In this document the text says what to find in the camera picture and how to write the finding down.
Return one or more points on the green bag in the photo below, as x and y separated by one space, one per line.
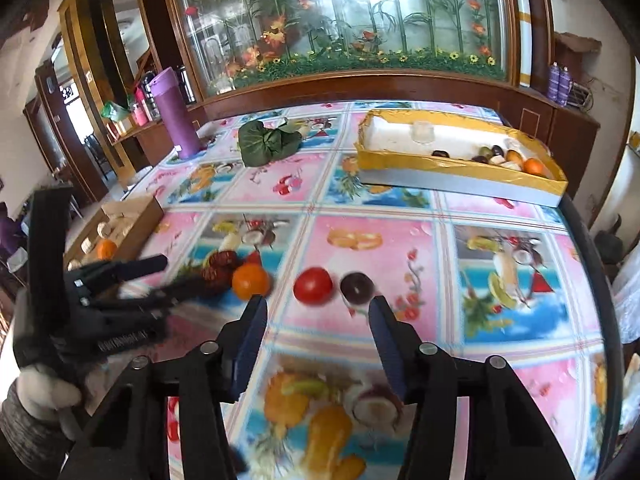
114 110

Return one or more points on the person's left hand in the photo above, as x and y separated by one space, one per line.
45 390

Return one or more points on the clear plastic cup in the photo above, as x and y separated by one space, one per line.
422 132

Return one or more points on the person's left forearm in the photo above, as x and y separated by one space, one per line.
25 435

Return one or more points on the brown cardboard piece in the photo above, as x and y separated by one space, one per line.
575 42

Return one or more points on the small green fruit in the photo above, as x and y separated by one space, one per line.
484 151

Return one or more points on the green leafy vegetable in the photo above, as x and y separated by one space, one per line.
265 142

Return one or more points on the white plastic bag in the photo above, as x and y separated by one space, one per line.
627 305

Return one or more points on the wooden cabinet with floral glass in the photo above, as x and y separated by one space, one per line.
350 10

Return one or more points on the dark object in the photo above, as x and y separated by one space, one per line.
607 242

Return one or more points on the pink bottle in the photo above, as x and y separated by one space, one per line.
140 110

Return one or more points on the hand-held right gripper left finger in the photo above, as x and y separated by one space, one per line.
247 345

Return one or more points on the cardboard box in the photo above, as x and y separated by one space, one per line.
145 215

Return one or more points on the red tomato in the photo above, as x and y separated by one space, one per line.
312 285

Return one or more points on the small red date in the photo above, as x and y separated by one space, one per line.
223 259

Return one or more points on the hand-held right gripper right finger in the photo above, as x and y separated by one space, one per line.
390 350

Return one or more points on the orange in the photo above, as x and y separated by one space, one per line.
534 166
106 250
250 280

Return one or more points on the yellow box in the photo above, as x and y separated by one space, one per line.
450 172

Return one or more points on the black thermos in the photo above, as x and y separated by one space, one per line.
146 82

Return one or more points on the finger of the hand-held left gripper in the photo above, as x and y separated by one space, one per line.
160 296
130 267

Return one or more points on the printed tablecloth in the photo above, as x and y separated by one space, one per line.
375 260

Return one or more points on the purple bottle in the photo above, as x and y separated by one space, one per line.
172 115

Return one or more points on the large red date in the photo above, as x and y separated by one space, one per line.
216 277

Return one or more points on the wooden side shelf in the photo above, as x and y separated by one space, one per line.
130 137

